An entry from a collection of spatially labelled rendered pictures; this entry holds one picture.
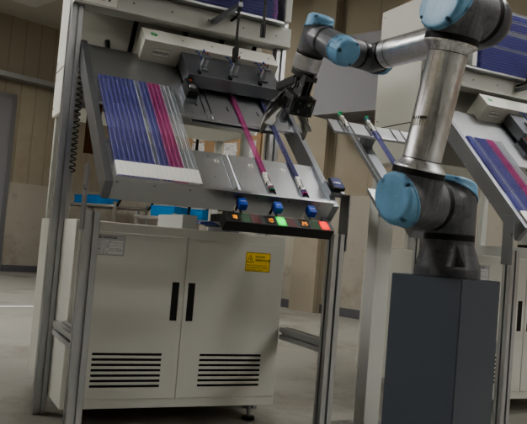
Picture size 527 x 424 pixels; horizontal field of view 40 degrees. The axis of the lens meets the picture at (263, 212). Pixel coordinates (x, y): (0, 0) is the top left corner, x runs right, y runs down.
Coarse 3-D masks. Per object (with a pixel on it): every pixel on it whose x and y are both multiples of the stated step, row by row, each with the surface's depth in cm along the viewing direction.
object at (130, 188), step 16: (112, 192) 187; (128, 192) 188; (144, 192) 190; (160, 192) 191; (176, 192) 193; (192, 192) 194; (208, 192) 196; (224, 192) 197; (240, 192) 199; (256, 192) 202; (208, 208) 200; (224, 208) 201; (256, 208) 205; (288, 208) 208; (304, 208) 210; (320, 208) 212
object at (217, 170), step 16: (112, 160) 192; (208, 160) 209; (224, 160) 212; (240, 160) 215; (208, 176) 203; (224, 176) 206; (240, 176) 209; (256, 176) 212; (272, 176) 215; (288, 176) 218; (304, 176) 222; (288, 192) 212; (320, 192) 218
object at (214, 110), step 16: (96, 48) 234; (96, 64) 227; (112, 64) 230; (128, 64) 234; (144, 64) 238; (160, 64) 242; (96, 80) 220; (144, 80) 230; (160, 80) 234; (176, 80) 238; (176, 96) 230; (208, 96) 237; (224, 96) 241; (240, 96) 245; (192, 112) 226; (208, 112) 230; (224, 112) 233; (256, 112) 241; (240, 128) 238; (256, 128) 234; (288, 128) 241
